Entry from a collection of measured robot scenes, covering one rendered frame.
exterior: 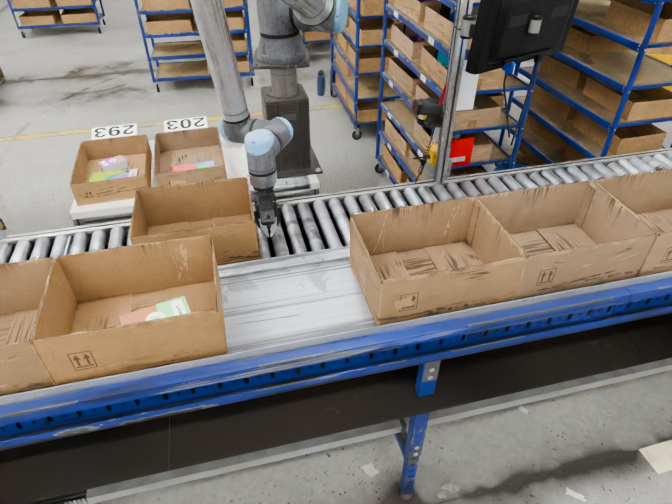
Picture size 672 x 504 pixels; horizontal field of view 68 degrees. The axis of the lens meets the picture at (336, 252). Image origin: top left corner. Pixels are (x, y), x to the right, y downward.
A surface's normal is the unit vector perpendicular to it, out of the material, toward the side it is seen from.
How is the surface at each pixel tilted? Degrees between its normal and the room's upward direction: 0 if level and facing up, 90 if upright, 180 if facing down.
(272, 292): 0
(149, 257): 89
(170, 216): 89
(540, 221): 89
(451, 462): 0
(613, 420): 0
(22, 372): 90
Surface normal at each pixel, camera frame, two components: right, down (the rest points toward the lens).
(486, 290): 0.25, 0.62
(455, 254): 0.00, -0.78
